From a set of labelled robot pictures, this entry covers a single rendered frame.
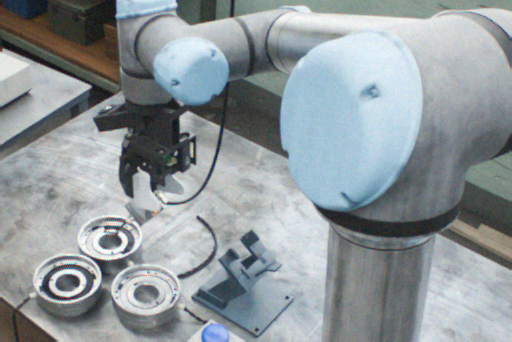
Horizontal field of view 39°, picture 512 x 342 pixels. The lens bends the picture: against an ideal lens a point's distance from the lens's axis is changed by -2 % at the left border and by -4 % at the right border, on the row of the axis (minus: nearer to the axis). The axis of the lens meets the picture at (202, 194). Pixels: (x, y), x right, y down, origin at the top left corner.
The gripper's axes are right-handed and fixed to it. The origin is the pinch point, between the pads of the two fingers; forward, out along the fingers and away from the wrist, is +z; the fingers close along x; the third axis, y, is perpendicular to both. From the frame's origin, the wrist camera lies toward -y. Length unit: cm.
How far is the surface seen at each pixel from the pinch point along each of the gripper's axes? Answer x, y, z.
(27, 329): -11.2, -24.4, 36.5
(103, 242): -2.4, -8.5, 11.0
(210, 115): 136, -98, 87
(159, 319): -9.4, 10.4, 10.9
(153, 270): -2.9, 3.3, 9.9
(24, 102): 29, -70, 21
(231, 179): 26.6, -4.0, 12.5
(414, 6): 153, -26, 24
